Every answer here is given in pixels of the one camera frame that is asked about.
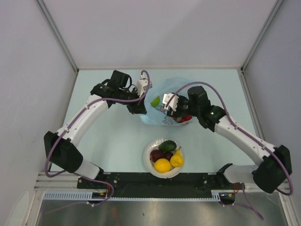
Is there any dark red fake plum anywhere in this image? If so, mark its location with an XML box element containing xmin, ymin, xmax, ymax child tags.
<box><xmin>150</xmin><ymin>149</ymin><xmax>165</xmax><ymax>162</ymax></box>

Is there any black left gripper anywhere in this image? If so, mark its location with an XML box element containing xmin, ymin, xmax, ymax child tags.
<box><xmin>118</xmin><ymin>87</ymin><xmax>146</xmax><ymax>114</ymax></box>

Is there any green fake lime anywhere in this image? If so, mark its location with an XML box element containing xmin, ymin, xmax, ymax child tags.
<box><xmin>150</xmin><ymin>96</ymin><xmax>160</xmax><ymax>108</ymax></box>

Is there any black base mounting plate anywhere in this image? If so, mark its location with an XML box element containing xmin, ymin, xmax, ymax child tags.
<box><xmin>77</xmin><ymin>171</ymin><xmax>246</xmax><ymax>198</ymax></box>

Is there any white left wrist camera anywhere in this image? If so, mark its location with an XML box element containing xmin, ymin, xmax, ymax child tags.
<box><xmin>136</xmin><ymin>79</ymin><xmax>152</xmax><ymax>97</ymax></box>

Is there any white slotted cable duct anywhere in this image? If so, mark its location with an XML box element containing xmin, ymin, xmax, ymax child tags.
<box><xmin>44</xmin><ymin>191</ymin><xmax>107</xmax><ymax>200</ymax></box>

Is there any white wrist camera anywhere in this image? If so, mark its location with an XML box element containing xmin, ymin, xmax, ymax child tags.
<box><xmin>136</xmin><ymin>79</ymin><xmax>152</xmax><ymax>97</ymax></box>
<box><xmin>162</xmin><ymin>93</ymin><xmax>179</xmax><ymax>111</ymax></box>

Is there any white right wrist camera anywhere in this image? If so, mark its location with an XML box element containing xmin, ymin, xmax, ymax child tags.
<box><xmin>162</xmin><ymin>93</ymin><xmax>179</xmax><ymax>111</ymax></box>

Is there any light blue plastic bag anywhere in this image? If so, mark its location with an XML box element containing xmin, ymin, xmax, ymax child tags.
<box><xmin>140</xmin><ymin>77</ymin><xmax>194</xmax><ymax>127</ymax></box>

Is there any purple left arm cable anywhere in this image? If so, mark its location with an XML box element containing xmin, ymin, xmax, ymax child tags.
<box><xmin>44</xmin><ymin>70</ymin><xmax>151</xmax><ymax>214</ymax></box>

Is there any yellow fake pear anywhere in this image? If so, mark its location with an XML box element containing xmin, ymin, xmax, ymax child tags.
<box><xmin>170</xmin><ymin>149</ymin><xmax>184</xmax><ymax>168</ymax></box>

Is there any white paper plate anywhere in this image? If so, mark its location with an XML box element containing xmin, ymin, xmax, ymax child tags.
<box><xmin>143</xmin><ymin>138</ymin><xmax>185</xmax><ymax>179</ymax></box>

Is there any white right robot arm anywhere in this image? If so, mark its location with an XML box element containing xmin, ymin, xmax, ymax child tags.
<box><xmin>162</xmin><ymin>82</ymin><xmax>293</xmax><ymax>195</ymax></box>

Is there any yellow fake lemon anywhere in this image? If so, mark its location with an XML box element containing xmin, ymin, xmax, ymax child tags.
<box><xmin>154</xmin><ymin>158</ymin><xmax>171</xmax><ymax>173</ymax></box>

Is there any small dark red plum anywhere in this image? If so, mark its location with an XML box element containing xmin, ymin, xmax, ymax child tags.
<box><xmin>165</xmin><ymin>152</ymin><xmax>174</xmax><ymax>161</ymax></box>

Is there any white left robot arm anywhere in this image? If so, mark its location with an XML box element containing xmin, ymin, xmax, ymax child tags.
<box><xmin>44</xmin><ymin>70</ymin><xmax>152</xmax><ymax>188</ymax></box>

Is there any dark green fake avocado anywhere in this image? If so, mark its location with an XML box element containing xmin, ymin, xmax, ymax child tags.
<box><xmin>158</xmin><ymin>140</ymin><xmax>177</xmax><ymax>152</ymax></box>

